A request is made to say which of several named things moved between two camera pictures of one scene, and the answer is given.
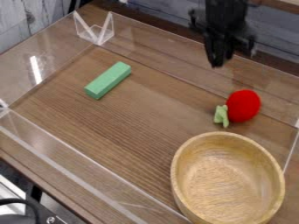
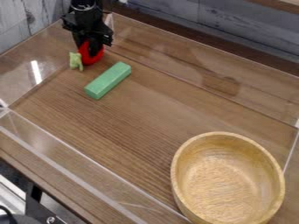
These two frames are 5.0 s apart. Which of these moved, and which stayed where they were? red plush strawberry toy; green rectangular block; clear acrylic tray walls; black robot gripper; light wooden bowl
Moved: black robot gripper; red plush strawberry toy
Stayed: green rectangular block; light wooden bowl; clear acrylic tray walls
